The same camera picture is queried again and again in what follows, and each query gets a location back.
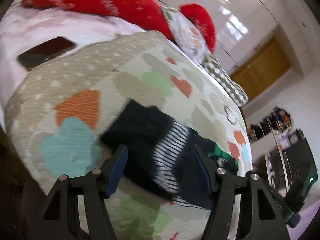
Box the navy striped pants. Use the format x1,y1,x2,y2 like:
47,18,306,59
100,99,239,209

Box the heart patterned quilt bedspread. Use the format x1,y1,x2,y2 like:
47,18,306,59
4,31,252,239

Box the olive polka dot pillow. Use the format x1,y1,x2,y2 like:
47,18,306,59
201,53,248,107

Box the wooden door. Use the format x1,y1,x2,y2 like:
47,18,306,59
231,37,291,101

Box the dark smartphone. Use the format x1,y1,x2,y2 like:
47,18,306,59
17,36,77,70

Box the floral white pillow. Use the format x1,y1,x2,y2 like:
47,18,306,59
161,5,209,65

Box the white wardrobe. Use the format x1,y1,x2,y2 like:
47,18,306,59
159,0,315,75

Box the red long bolster pillow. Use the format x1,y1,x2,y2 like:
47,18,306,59
21,0,217,54

